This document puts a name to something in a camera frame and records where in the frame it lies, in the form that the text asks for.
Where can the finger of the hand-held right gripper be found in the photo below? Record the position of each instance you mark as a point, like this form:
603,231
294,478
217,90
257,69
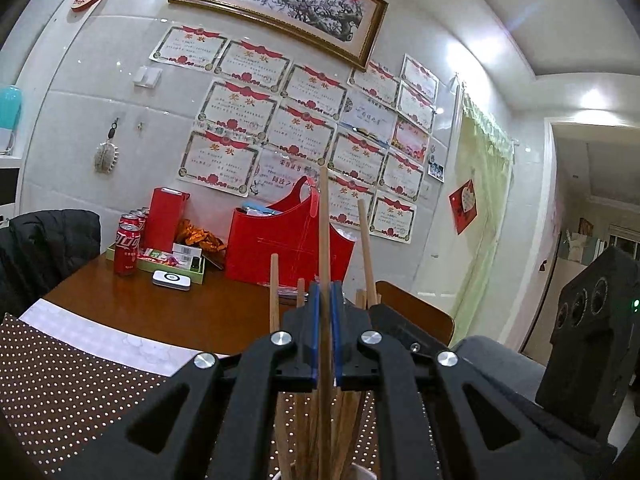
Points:
405,332

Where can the bunch of wooden chopsticks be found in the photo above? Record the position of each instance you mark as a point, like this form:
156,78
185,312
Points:
274,290

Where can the brown polka dot placemat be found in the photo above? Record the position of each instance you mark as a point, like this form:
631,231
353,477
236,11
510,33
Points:
65,380

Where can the clear plastic bag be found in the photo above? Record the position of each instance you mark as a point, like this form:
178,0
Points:
290,292

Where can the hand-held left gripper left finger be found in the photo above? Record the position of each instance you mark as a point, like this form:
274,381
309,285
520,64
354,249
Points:
300,355

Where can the grey spiky pendant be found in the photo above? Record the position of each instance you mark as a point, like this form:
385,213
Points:
106,158

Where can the white barcode box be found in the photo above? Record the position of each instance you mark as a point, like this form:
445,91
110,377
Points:
187,250

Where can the tall red box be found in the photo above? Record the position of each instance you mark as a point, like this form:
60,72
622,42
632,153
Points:
167,220

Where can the black jacket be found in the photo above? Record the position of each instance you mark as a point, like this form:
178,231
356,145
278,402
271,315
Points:
50,255

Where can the white double light switch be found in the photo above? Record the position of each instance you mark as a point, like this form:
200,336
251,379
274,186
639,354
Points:
147,77

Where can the red diamond heart decoration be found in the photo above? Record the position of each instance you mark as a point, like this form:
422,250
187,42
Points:
463,206

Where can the green tray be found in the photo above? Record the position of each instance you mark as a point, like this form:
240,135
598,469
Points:
195,276

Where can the white sideboard cabinet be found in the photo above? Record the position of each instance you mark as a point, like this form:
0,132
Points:
7,190

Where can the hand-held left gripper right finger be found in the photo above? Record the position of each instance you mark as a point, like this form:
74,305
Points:
350,355

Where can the light green curtain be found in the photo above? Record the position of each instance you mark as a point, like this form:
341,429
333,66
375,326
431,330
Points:
482,200

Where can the red candy packet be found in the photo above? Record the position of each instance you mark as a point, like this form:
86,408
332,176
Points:
159,259

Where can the blue packet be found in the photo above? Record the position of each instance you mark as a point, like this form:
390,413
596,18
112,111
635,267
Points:
259,209

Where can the white oval device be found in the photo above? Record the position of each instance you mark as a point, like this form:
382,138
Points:
172,280

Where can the single wooden chopstick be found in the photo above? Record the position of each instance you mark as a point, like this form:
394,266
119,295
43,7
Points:
366,250
324,220

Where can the small wall photo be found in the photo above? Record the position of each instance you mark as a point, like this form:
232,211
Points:
436,167

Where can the orange wrapped snacks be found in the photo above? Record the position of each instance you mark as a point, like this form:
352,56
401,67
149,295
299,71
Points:
200,237

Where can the white patterned cloth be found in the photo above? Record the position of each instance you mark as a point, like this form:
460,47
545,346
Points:
110,337

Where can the group of award certificates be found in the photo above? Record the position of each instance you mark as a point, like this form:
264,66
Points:
300,125

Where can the framed plum blossom painting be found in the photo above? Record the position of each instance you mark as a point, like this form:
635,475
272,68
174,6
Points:
285,5

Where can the red gift bag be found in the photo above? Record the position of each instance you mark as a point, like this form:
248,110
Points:
270,250

